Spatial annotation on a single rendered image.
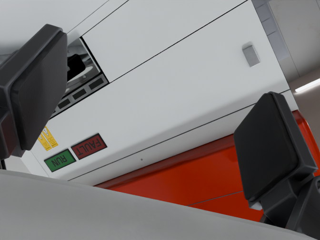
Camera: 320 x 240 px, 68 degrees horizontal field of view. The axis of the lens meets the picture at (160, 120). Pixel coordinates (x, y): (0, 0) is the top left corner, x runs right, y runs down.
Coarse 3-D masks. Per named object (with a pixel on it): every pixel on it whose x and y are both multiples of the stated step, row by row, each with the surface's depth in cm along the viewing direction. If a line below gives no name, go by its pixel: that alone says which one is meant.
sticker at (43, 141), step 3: (42, 135) 73; (39, 138) 74; (42, 138) 73; (42, 141) 74; (45, 141) 73; (42, 144) 74; (45, 144) 74; (48, 144) 74; (45, 147) 74; (48, 147) 74
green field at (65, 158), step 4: (64, 152) 72; (68, 152) 72; (56, 156) 74; (60, 156) 74; (64, 156) 73; (68, 156) 73; (48, 160) 76; (52, 160) 75; (56, 160) 75; (60, 160) 74; (64, 160) 74; (68, 160) 73; (72, 160) 73; (48, 164) 76; (52, 164) 76; (56, 164) 75; (60, 164) 75; (64, 164) 74; (52, 168) 76; (56, 168) 76
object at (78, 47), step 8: (80, 40) 57; (72, 48) 58; (80, 48) 57; (88, 48) 58; (72, 56) 60; (80, 56) 58; (88, 56) 57; (88, 64) 58; (96, 64) 58; (88, 72) 59; (96, 72) 58; (72, 80) 61; (80, 80) 61; (88, 80) 61; (72, 88) 62
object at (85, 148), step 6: (96, 138) 67; (84, 144) 69; (90, 144) 68; (96, 144) 68; (102, 144) 67; (78, 150) 71; (84, 150) 70; (90, 150) 69; (96, 150) 69; (78, 156) 71; (84, 156) 71
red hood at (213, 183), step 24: (216, 144) 55; (312, 144) 46; (144, 168) 65; (168, 168) 58; (192, 168) 56; (216, 168) 54; (144, 192) 63; (168, 192) 61; (192, 192) 59; (216, 192) 57; (240, 192) 55; (240, 216) 57
